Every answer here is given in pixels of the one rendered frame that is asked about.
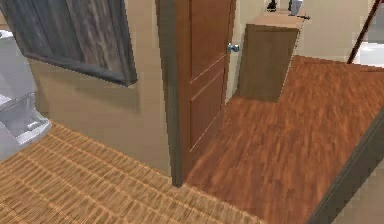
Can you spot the brown wooden room door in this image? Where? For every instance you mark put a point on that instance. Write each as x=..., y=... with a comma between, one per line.
x=203, y=80

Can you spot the silver round door knob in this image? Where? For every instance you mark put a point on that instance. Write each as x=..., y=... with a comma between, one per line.
x=233, y=48

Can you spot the small black flat object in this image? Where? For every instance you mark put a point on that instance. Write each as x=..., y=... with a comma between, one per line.
x=304, y=17

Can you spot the brown wooden cabinet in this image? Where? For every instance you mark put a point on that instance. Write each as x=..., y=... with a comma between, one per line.
x=266, y=60

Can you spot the grey framed wall picture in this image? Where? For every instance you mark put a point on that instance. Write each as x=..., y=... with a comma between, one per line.
x=80, y=36

